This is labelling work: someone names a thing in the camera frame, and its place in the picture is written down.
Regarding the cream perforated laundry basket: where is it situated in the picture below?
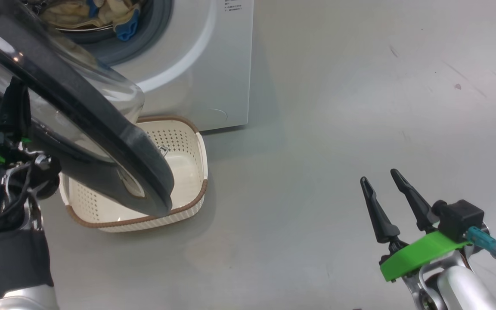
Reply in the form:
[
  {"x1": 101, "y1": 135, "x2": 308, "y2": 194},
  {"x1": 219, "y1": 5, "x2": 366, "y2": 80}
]
[{"x1": 59, "y1": 115, "x2": 209, "y2": 233}]

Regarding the cream garment with blue outlines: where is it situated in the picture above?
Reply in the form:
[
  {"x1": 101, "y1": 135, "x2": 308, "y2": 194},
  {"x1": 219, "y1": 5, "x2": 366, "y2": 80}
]
[{"x1": 41, "y1": 1, "x2": 90, "y2": 29}]

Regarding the cream garment with blue cuffs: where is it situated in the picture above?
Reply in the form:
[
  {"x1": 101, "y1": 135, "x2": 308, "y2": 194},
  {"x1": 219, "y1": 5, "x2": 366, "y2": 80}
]
[{"x1": 87, "y1": 0, "x2": 142, "y2": 42}]

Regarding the round dark glass washer door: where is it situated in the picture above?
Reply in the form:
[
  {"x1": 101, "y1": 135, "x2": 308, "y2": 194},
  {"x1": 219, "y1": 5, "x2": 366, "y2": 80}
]
[{"x1": 0, "y1": 0, "x2": 175, "y2": 218}]

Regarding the round drain filter cover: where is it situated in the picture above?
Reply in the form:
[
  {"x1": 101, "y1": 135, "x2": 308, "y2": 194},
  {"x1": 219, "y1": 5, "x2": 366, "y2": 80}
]
[{"x1": 205, "y1": 108, "x2": 228, "y2": 124}]

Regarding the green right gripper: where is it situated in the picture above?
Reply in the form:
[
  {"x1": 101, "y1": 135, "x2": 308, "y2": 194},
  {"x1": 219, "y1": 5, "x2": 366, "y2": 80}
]
[{"x1": 360, "y1": 169, "x2": 473, "y2": 283}]

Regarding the camera cable with teal plug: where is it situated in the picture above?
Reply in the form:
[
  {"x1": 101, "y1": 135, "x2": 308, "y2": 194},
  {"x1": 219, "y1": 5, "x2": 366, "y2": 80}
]
[{"x1": 467, "y1": 227, "x2": 496, "y2": 276}]

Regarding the white front-load washing machine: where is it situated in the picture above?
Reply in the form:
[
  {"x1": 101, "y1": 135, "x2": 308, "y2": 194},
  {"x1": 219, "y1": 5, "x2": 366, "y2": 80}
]
[{"x1": 37, "y1": 0, "x2": 255, "y2": 132}]

